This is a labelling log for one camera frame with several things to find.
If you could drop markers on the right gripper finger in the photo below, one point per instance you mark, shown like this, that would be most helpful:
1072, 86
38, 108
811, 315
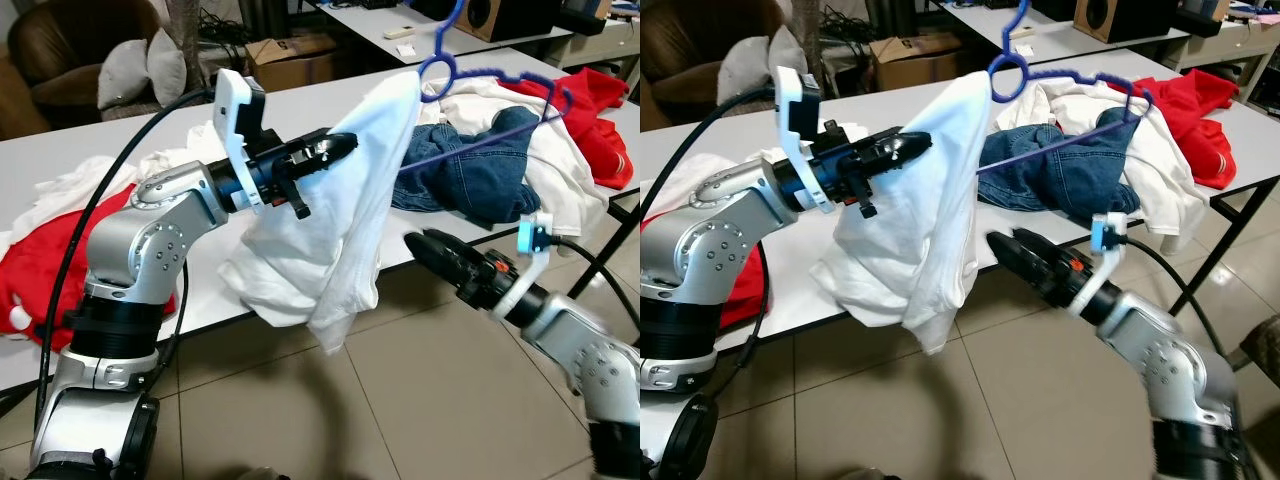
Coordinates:
435, 268
442, 247
1020, 245
1013, 266

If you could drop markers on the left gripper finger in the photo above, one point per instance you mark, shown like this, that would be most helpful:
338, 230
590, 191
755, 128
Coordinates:
332, 146
325, 169
900, 146
895, 169

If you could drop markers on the white shirt green black print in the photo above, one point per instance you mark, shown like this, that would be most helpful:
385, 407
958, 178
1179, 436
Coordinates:
930, 230
350, 230

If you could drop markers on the blue denim shorts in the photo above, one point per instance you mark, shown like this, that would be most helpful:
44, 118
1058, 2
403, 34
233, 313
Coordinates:
1060, 180
470, 185

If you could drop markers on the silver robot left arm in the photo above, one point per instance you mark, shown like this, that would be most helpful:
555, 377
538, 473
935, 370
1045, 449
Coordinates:
700, 240
140, 240

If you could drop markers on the cardboard box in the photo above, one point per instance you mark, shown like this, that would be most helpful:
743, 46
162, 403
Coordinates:
912, 65
290, 65

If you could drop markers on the cream white garment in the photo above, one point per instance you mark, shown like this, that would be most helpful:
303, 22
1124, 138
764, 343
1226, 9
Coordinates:
560, 180
1170, 190

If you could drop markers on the grey pillow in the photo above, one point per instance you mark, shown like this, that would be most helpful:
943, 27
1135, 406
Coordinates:
120, 75
165, 65
740, 72
785, 50

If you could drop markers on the beige remote control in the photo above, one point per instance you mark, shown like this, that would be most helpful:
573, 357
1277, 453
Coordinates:
1020, 33
400, 34

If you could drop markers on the red shirt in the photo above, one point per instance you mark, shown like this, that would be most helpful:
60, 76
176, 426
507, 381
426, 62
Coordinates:
1200, 130
600, 130
40, 280
735, 290

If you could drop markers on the brown armchair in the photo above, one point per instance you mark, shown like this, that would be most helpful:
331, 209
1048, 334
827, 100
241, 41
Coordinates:
675, 40
50, 40

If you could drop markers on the wooden speaker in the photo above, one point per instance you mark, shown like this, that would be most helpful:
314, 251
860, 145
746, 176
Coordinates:
1110, 18
495, 18

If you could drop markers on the woven stool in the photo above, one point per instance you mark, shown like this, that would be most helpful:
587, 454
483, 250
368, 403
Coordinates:
1264, 350

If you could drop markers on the black device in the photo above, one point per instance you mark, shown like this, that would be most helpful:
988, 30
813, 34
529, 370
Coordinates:
586, 14

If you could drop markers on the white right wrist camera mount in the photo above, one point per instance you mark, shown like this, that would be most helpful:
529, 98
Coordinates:
515, 295
1085, 290

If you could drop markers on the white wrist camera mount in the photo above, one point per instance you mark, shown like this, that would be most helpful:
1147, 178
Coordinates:
1085, 290
790, 100
232, 110
515, 295

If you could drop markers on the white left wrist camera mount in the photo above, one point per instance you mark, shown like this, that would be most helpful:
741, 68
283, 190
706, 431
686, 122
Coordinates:
232, 110
790, 100

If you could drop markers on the black table frame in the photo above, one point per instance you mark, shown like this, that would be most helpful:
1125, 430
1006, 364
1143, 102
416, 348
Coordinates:
612, 235
1225, 240

